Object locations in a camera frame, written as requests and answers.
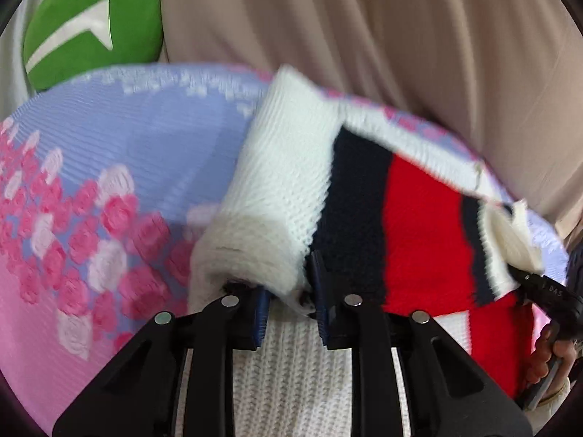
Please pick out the pink lavender rose print blanket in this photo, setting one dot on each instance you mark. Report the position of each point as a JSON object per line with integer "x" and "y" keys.
{"x": 136, "y": 136}

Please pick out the beige draped cloth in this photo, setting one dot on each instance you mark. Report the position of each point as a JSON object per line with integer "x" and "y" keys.
{"x": 364, "y": 32}

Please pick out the silver tent fabric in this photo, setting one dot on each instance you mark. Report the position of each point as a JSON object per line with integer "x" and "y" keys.
{"x": 13, "y": 68}

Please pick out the person's right hand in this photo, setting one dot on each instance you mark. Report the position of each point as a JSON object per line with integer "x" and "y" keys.
{"x": 544, "y": 350}

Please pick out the green pillow white mark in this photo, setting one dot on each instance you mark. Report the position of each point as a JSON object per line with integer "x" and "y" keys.
{"x": 130, "y": 32}

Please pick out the white knit sweater navy red stripes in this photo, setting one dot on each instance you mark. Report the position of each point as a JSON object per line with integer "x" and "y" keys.
{"x": 282, "y": 168}

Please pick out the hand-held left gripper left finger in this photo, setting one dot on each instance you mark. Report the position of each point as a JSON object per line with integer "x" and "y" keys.
{"x": 261, "y": 316}

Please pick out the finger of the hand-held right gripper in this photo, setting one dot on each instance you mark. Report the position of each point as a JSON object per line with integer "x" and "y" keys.
{"x": 524, "y": 277}

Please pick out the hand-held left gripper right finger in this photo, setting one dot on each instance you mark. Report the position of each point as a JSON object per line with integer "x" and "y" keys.
{"x": 322, "y": 314}

